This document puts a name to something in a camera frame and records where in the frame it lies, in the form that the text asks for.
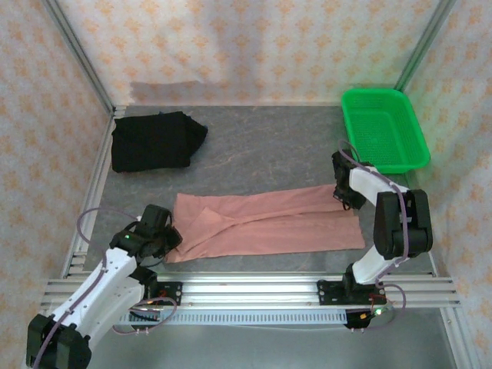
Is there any aluminium mounting rail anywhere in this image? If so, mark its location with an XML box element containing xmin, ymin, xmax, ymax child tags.
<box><xmin>42</xmin><ymin>271</ymin><xmax>462</xmax><ymax>308</ymax></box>

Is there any aluminium table edge rail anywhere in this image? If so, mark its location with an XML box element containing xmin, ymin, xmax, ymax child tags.
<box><xmin>61</xmin><ymin>106</ymin><xmax>128</xmax><ymax>278</ymax></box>

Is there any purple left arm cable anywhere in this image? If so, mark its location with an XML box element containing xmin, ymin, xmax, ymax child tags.
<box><xmin>30</xmin><ymin>207</ymin><xmax>178</xmax><ymax>369</ymax></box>

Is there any aluminium frame post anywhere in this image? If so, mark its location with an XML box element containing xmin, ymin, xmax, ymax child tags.
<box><xmin>40</xmin><ymin>0</ymin><xmax>116</xmax><ymax>112</ymax></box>
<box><xmin>395</xmin><ymin>0</ymin><xmax>460</xmax><ymax>91</ymax></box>

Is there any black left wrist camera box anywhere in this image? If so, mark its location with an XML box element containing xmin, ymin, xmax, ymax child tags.
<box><xmin>164</xmin><ymin>225</ymin><xmax>184</xmax><ymax>253</ymax></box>

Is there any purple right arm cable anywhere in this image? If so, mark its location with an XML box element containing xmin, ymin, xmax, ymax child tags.
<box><xmin>337</xmin><ymin>139</ymin><xmax>408</xmax><ymax>334</ymax></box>

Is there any slotted cable duct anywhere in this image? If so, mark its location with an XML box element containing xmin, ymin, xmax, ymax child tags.
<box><xmin>118</xmin><ymin>310</ymin><xmax>349</xmax><ymax>327</ymax></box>

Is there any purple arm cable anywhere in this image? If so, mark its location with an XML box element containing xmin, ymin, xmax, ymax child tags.
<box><xmin>30</xmin><ymin>207</ymin><xmax>178</xmax><ymax>369</ymax></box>
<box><xmin>337</xmin><ymin>139</ymin><xmax>408</xmax><ymax>334</ymax></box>

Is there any black folded t-shirt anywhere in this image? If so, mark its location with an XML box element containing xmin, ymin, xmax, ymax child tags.
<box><xmin>110</xmin><ymin>111</ymin><xmax>209</xmax><ymax>174</ymax></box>

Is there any pink t-shirt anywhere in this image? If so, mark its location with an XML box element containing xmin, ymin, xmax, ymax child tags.
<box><xmin>165</xmin><ymin>183</ymin><xmax>366</xmax><ymax>264</ymax></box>

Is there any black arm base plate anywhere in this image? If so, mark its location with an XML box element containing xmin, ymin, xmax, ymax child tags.
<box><xmin>317</xmin><ymin>279</ymin><xmax>349</xmax><ymax>308</ymax></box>
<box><xmin>148</xmin><ymin>281</ymin><xmax>184</xmax><ymax>308</ymax></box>

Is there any green plastic basket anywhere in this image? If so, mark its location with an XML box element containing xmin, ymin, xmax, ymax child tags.
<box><xmin>341</xmin><ymin>88</ymin><xmax>431</xmax><ymax>176</ymax></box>

